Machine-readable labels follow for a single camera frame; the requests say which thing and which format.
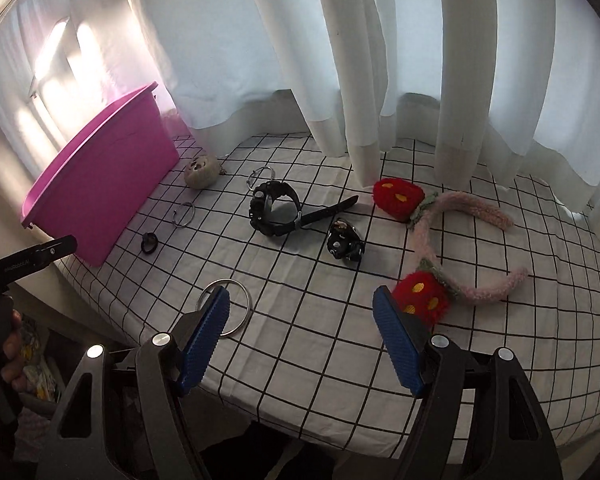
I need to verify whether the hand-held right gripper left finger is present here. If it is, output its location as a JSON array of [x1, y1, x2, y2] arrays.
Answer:
[[42, 286, 231, 480]]

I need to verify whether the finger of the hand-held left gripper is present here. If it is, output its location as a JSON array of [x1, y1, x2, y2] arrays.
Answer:
[[0, 235, 78, 291]]

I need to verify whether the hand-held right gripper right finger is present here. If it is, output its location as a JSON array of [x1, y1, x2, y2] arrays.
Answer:
[[372, 285, 563, 480]]

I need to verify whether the large silver bangle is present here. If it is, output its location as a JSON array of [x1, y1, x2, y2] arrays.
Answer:
[[196, 278, 252, 339]]

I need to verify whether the pink strawberry plush headband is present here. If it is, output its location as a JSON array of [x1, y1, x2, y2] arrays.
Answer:
[[372, 177, 529, 322]]

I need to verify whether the pink plastic tub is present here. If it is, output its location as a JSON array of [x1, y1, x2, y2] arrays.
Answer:
[[21, 81, 180, 267]]

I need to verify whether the large black wristwatch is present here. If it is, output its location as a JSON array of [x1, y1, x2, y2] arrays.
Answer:
[[249, 180, 360, 237]]

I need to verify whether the person's left hand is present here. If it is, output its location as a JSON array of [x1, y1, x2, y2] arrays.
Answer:
[[0, 309, 26, 393]]

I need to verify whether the colourful packet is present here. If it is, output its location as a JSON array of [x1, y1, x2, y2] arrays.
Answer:
[[15, 310, 66, 406]]

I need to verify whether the beige round plush toy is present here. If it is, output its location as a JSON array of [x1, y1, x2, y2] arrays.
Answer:
[[183, 155, 221, 190]]

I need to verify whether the white thick curtain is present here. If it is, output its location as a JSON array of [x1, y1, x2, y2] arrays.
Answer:
[[310, 0, 600, 208]]

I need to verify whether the white sheer curtain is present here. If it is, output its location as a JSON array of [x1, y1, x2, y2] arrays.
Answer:
[[0, 0, 600, 211]]

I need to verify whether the thin silver double ring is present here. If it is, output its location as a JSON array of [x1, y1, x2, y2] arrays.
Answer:
[[173, 202, 196, 228]]

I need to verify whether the silver clasp bracelet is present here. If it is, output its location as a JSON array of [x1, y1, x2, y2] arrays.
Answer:
[[247, 166, 276, 192]]

